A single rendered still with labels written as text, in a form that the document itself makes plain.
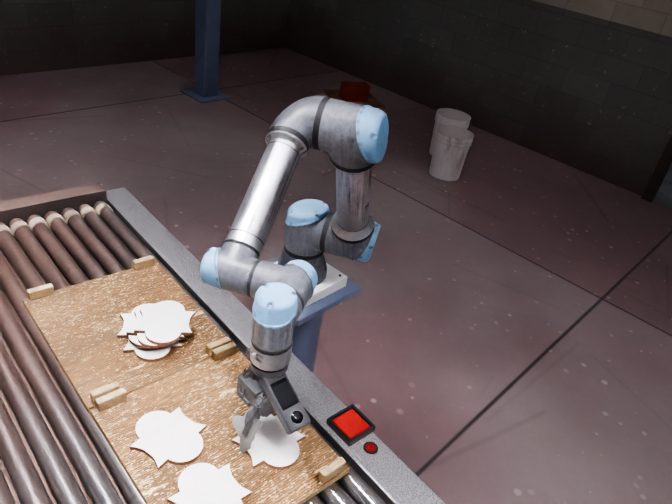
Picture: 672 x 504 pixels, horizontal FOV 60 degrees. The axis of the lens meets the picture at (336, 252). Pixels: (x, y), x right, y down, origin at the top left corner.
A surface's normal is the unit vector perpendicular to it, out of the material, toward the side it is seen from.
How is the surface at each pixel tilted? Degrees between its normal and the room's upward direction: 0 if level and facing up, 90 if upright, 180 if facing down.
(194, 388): 0
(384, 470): 0
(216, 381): 0
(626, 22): 90
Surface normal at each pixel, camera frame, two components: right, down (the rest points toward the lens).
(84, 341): 0.15, -0.83
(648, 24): -0.68, 0.31
